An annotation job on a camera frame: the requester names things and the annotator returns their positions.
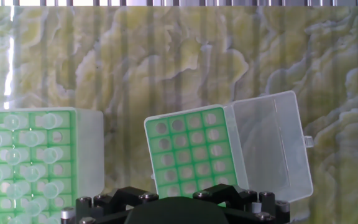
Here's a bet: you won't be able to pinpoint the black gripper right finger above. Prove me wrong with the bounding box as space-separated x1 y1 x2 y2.
192 182 291 224

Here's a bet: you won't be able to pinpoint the green marble pattern mat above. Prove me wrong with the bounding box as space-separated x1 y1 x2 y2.
0 6 358 224

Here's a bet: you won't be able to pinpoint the clear tip box green rack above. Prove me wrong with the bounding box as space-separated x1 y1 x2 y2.
0 107 105 224
144 90 315 203

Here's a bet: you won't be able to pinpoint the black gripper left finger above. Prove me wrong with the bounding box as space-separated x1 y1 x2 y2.
60 185 160 224

